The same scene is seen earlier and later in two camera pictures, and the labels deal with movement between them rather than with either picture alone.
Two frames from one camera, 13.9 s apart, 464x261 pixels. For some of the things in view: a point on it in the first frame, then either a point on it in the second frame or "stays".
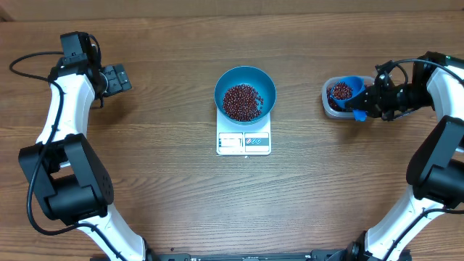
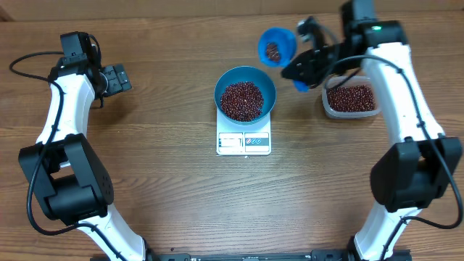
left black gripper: x=117 y=83 stays
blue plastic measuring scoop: x=358 y=84 → x=286 y=40
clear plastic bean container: x=337 y=90 stays
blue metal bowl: x=261 y=81 stays
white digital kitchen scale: x=235 y=139 stays
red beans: x=341 y=90 → x=272 y=51
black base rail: x=312 y=255 stays
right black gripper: x=375 y=97 → x=312 y=77
